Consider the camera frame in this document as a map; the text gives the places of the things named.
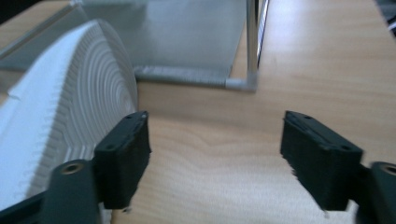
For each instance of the silver metal shoe rack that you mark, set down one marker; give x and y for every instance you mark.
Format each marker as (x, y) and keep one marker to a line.
(186, 37)

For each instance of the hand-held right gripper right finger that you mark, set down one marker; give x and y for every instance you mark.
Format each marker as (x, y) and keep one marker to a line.
(320, 165)

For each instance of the white leather sneaker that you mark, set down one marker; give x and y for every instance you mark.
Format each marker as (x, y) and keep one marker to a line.
(37, 102)

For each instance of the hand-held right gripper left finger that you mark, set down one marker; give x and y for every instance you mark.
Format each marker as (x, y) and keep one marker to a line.
(121, 161)

